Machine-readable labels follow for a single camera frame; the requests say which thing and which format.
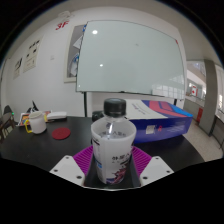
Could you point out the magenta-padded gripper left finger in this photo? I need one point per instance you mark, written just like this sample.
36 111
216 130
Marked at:
68 168

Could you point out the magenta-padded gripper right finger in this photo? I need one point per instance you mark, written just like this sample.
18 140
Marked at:
156 168

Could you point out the clear black-capped drink bottle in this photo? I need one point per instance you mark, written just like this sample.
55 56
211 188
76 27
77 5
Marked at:
111 146

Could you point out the flat round red coaster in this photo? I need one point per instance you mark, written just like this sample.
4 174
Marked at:
61 133

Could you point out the blue and white cardboard box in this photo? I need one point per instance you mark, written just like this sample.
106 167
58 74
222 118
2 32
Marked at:
166 125

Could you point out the flat white device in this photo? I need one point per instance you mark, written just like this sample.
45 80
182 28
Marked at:
56 115

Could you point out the black and red power tool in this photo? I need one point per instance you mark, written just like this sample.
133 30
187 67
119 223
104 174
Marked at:
97 116

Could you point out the red fire extinguisher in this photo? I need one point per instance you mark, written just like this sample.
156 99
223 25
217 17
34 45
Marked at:
199 115

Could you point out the black jacket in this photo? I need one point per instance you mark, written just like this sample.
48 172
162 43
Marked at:
34 106

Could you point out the dark wooden chair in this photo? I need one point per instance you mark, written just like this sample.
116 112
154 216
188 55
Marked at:
6 121

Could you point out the large whiteboard on stand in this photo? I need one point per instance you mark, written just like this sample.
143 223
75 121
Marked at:
133 56

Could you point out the grey framed notice board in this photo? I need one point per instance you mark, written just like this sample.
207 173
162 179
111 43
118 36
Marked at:
70 50

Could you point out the small white wall poster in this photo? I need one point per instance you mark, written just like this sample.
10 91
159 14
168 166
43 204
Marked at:
17 68

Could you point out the large white wall poster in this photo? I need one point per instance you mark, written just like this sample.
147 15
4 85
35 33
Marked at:
31 55

